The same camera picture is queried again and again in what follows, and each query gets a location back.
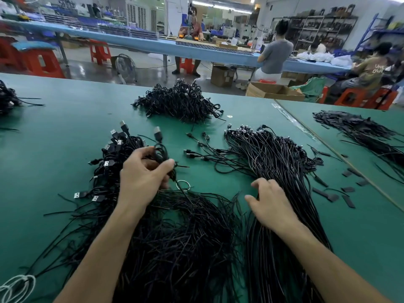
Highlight person's right hand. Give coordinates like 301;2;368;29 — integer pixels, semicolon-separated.
245;178;300;236

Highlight person's left hand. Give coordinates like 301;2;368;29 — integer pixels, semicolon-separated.
117;146;176;215

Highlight single black cable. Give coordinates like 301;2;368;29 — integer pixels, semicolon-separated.
153;127;178;182

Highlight small cluster of knotted cables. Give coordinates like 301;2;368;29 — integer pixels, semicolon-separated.
72;121;184;205

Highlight bundle of long black cables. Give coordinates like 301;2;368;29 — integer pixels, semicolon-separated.
184;125;332;303

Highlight pile of black cables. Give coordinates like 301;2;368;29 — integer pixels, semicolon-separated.
25;132;250;303

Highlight heap of black cables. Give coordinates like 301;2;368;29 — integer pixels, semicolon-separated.
0;80;44;116
132;79;224;122

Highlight spread of straight black cables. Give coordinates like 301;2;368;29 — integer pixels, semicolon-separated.
312;110;404;169

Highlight person's right forearm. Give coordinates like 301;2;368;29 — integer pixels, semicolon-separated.
281;219;392;303

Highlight person's left forearm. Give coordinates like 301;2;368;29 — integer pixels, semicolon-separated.
53;208;149;303

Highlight scattered dark tie pieces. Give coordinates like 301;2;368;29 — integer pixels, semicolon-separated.
309;146;370;209

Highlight grey floor fan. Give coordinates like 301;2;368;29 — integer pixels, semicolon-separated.
114;53;138;85

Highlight open cardboard box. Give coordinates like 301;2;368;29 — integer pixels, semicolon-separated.
246;82;306;101

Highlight green bag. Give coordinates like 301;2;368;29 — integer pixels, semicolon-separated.
295;77;329;101

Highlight red plastic stool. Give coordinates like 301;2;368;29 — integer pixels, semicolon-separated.
89;40;112;65
335;88;399;111
179;58;195;74
0;36;21;69

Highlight small cardboard box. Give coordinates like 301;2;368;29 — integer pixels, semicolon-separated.
211;65;237;87

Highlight long blue workbench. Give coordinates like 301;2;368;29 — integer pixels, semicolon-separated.
0;19;351;74

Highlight pile of white bags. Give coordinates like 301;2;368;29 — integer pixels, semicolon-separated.
297;51;353;68

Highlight red stool with blue seat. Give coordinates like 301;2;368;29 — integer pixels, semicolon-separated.
11;41;65;79

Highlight white pillar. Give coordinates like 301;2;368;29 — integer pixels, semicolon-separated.
166;0;189;37

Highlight metal storage shelf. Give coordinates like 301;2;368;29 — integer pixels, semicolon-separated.
271;4;359;53

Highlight blue metal rack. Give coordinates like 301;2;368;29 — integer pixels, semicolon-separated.
355;13;404;54

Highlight bunch of white wire rings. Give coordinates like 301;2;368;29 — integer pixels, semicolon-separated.
0;274;37;303

